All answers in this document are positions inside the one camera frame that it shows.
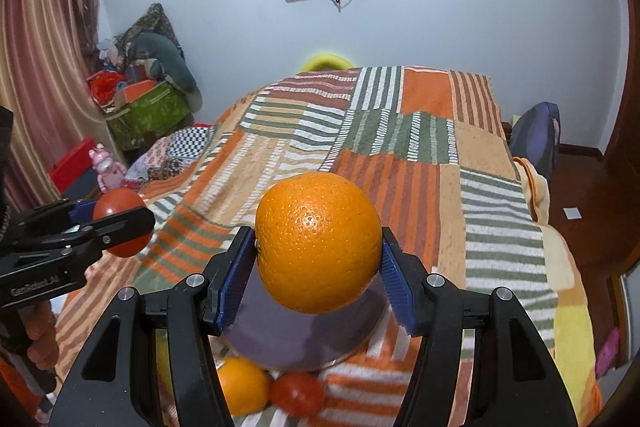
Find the red tomato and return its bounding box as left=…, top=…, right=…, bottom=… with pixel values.
left=92, top=187, right=153, bottom=258
left=269, top=373, right=326, bottom=418

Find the large orange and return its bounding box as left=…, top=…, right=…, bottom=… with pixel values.
left=255, top=171, right=382, bottom=314

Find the hand holding left gripper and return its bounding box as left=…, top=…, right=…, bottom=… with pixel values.
left=23, top=301, right=60, bottom=371

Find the red plastic box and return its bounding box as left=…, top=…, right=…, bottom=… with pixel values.
left=48, top=138, right=96, bottom=193

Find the pink toy figure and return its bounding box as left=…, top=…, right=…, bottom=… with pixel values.
left=89, top=143, right=127, bottom=193

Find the yellow blanket at bedside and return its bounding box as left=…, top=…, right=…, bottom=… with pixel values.
left=513, top=157, right=602, bottom=426

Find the pink slipper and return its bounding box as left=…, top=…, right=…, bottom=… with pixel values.
left=596, top=327, right=620, bottom=378

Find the checkered black white cloth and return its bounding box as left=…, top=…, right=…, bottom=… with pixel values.
left=167, top=126, right=213, bottom=161

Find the green floral storage box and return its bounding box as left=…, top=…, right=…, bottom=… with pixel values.
left=105, top=81, right=191, bottom=152

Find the small orange on bed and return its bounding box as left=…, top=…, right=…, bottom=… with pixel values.
left=217, top=358, right=270, bottom=416

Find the striped pink curtain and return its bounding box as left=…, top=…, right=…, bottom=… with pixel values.
left=1, top=0, right=115, bottom=210

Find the purple round plate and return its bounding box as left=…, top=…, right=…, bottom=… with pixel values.
left=222, top=270, right=388, bottom=372

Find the teal stuffed pillow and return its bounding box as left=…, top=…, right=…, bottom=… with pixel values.
left=134, top=32, right=196, bottom=93

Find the white paper on floor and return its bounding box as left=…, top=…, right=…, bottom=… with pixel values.
left=563, top=207, right=582, bottom=221

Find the red tomato on bed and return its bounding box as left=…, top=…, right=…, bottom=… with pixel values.
left=269, top=373, right=326, bottom=418

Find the striped patchwork bedspread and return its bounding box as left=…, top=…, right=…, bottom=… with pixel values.
left=52, top=65, right=566, bottom=427

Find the yellow green round cushion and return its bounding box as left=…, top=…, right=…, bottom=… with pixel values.
left=300, top=53, right=355, bottom=72

